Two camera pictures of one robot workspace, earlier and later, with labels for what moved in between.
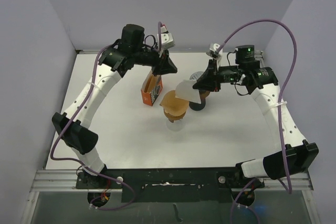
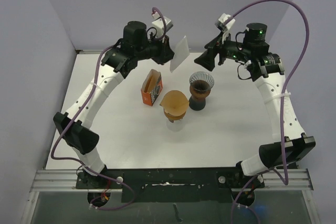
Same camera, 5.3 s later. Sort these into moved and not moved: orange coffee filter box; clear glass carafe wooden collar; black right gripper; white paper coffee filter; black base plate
Moved: white paper coffee filter; black right gripper
Not moved: black base plate; orange coffee filter box; clear glass carafe wooden collar
